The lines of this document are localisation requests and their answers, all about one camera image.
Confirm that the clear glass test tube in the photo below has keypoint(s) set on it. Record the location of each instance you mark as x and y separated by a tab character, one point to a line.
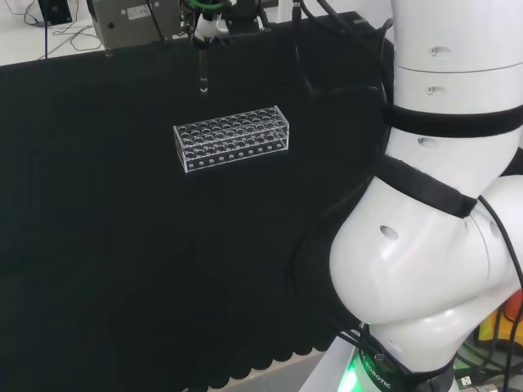
203	71

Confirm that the clear acrylic test tube rack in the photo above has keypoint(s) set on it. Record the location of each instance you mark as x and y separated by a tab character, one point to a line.
233	136

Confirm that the black bench cloth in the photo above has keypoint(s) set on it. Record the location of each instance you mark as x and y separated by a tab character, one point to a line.
122	212

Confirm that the grey metal box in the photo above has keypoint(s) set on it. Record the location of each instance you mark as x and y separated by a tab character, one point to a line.
130	20

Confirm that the yellow stop button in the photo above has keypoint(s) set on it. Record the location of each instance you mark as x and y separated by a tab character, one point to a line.
496	322

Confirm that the black tripod pole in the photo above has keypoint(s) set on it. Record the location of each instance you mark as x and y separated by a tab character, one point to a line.
46	28

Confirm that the dark laptop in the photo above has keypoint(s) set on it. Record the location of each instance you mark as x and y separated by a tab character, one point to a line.
55	10

